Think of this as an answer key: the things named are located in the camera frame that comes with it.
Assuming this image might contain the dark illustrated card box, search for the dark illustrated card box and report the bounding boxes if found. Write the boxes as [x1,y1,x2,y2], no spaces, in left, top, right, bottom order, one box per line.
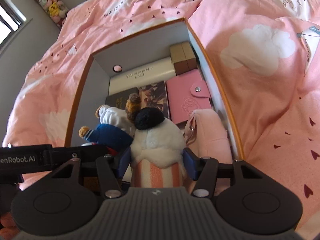
[139,81,170,119]

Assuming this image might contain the white panda plush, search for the white panda plush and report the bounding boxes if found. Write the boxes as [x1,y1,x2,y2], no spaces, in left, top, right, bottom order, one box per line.
[130,107,186,188]

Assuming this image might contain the person right hand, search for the person right hand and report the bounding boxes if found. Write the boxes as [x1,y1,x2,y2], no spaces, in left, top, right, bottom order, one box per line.
[0,212,20,240]

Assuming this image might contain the brown bear plush keychain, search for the brown bear plush keychain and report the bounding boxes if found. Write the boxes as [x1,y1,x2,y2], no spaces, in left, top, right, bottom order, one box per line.
[79,93,141,155]

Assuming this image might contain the orange cardboard box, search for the orange cardboard box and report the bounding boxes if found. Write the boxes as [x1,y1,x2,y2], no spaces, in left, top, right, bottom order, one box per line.
[66,20,242,164]

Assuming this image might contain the black gift box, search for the black gift box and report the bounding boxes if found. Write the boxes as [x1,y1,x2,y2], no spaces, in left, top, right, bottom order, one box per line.
[105,87,139,109]

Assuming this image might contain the pink snap wallet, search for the pink snap wallet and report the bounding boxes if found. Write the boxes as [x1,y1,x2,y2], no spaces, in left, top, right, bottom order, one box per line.
[166,69,211,124]

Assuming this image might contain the long white box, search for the long white box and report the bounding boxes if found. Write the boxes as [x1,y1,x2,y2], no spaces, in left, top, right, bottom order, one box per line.
[108,57,176,95]

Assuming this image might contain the pink zip pouch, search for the pink zip pouch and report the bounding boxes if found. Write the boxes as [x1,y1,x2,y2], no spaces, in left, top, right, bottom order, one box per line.
[183,108,234,193]

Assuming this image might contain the window with frame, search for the window with frame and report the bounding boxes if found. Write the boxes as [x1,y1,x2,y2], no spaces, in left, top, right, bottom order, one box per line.
[1,0,33,54]

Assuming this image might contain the small brown cardboard box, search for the small brown cardboard box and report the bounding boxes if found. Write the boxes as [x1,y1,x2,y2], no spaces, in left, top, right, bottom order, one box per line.
[169,41,197,75]

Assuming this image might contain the pink patterned duvet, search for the pink patterned duvet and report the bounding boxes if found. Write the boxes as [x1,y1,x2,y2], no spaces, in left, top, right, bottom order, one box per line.
[3,0,319,239]

